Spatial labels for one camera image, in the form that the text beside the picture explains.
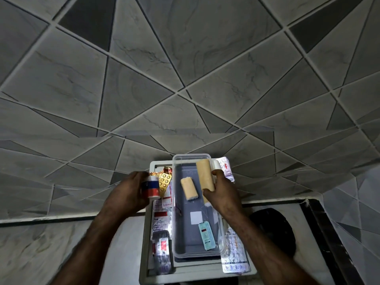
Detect person's right hand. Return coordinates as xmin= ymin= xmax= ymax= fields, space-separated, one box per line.
xmin=203 ymin=169 xmax=244 ymax=220

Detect person's left hand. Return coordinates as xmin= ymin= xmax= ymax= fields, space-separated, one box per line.
xmin=102 ymin=170 xmax=153 ymax=218

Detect large tan bandage roll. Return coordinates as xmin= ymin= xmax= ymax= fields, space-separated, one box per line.
xmin=196 ymin=159 xmax=216 ymax=207

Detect white bottle blue red label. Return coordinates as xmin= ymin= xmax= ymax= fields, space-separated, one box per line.
xmin=141 ymin=172 xmax=161 ymax=201

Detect person's left forearm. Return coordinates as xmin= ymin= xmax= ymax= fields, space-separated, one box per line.
xmin=49 ymin=209 xmax=131 ymax=285

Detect person's right forearm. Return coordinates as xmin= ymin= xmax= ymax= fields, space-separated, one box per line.
xmin=221 ymin=212 xmax=319 ymax=285

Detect small silver blister pack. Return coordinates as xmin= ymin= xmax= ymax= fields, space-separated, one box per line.
xmin=216 ymin=157 xmax=236 ymax=183

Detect gold blister pack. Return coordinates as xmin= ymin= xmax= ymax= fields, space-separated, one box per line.
xmin=158 ymin=173 xmax=173 ymax=198

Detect small tan bandage roll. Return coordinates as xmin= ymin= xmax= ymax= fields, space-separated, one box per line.
xmin=180 ymin=176 xmax=199 ymax=201

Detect white medicine strip red label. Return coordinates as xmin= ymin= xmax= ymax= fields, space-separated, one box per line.
xmin=161 ymin=184 xmax=173 ymax=209

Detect white red printed medicine strip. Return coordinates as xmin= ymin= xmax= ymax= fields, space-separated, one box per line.
xmin=150 ymin=202 xmax=173 ymax=241

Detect teal blister pack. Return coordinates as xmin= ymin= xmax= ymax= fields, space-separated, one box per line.
xmin=198 ymin=221 xmax=216 ymax=251

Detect clear plastic container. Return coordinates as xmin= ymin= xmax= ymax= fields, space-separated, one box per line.
xmin=172 ymin=154 xmax=227 ymax=259

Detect black round object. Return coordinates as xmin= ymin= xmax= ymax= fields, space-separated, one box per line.
xmin=249 ymin=208 xmax=297 ymax=259

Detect large silver printed blister pack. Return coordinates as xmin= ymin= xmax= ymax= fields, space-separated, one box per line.
xmin=221 ymin=227 xmax=252 ymax=275

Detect silver red blister pack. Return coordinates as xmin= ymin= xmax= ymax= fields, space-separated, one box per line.
xmin=152 ymin=238 xmax=173 ymax=275

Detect white plastic tray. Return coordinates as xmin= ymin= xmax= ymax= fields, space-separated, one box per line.
xmin=139 ymin=161 xmax=257 ymax=285

